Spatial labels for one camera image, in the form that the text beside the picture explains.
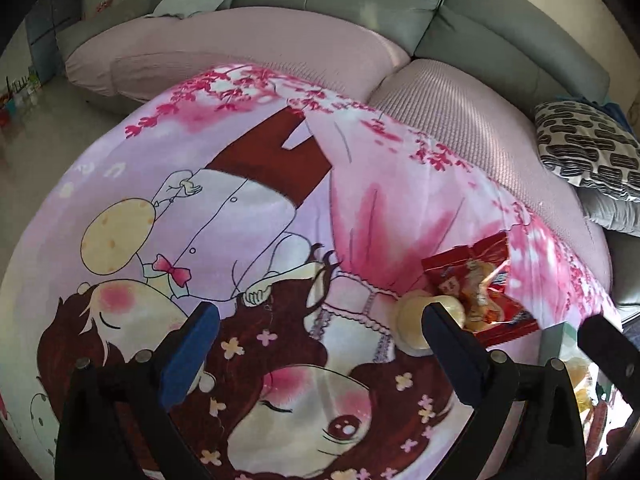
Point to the red cookie packet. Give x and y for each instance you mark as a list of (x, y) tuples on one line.
[(445, 272)]

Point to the teal white shallow box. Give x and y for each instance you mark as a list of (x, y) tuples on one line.
[(554, 340)]

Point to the grey sofa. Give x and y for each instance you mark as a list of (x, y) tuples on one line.
[(350, 0)]

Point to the black white patterned pillow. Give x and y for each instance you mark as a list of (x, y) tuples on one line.
[(585, 145)]

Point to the pink printed cartoon blanket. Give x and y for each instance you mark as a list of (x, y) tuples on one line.
[(250, 160)]

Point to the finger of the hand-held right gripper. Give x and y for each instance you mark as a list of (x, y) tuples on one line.
[(607, 350)]

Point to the pink quilted sofa cover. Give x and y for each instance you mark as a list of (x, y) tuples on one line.
[(250, 40)]

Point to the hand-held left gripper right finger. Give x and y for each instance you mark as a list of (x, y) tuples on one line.
[(455, 355)]

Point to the colourful toy set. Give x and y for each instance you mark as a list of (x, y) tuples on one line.
[(17, 95)]

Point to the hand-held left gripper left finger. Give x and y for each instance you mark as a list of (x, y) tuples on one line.
[(190, 355)]

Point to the pale yellow round snack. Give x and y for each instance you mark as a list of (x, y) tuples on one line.
[(411, 322)]

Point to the dark cabinet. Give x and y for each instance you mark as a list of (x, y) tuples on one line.
[(50, 15)]

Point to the blue cloth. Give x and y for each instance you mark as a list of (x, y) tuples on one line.
[(617, 112)]

